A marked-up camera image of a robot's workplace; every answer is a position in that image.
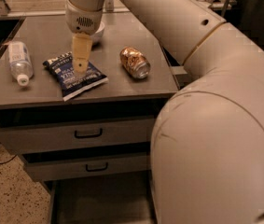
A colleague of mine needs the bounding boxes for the top grey drawer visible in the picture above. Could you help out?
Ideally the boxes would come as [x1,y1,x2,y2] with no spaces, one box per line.
[0,117,155,154]

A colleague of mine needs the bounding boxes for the clear plastic water bottle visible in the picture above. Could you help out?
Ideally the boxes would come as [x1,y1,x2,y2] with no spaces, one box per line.
[8,41,34,87]

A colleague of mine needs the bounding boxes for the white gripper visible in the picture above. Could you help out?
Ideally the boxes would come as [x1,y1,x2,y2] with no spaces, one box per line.
[65,0,103,74]

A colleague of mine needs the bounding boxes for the grey drawer cabinet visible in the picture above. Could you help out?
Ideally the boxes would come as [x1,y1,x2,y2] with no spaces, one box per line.
[0,12,177,224]

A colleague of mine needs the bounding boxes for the white bowl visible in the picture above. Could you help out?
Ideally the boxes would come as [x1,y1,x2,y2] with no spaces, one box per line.
[90,22,104,45]

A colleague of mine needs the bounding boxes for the middle grey drawer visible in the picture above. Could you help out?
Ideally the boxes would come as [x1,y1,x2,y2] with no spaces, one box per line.
[25,152,150,181]

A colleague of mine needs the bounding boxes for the gold soda can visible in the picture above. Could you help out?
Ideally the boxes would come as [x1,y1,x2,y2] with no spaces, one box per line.
[119,47,150,79]

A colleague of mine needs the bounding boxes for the bottom grey drawer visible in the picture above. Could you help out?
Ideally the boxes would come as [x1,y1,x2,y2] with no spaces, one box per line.
[49,171,158,224]

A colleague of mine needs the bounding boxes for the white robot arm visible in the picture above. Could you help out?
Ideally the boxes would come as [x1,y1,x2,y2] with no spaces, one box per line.
[65,0,264,224]

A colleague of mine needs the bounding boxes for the blue chip bag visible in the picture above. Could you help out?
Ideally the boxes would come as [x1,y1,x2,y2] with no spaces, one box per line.
[43,52,108,101]

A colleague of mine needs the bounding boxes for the grey drawer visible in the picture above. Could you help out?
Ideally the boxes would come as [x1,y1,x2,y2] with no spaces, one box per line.
[49,171,158,224]
[25,152,150,181]
[0,117,155,154]

